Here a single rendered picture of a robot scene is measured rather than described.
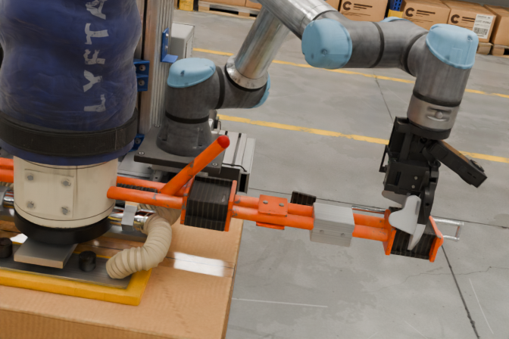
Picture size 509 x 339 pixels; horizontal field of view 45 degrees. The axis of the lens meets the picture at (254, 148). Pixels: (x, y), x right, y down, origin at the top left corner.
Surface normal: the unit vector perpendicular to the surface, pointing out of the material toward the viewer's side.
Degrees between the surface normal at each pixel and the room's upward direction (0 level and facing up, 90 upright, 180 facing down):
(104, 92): 75
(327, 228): 89
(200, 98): 91
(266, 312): 0
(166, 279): 1
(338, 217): 1
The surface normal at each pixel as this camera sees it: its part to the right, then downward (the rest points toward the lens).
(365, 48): 0.43, 0.29
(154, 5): -0.07, 0.40
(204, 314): 0.15, -0.91
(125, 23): 0.88, -0.04
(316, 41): -0.90, 0.06
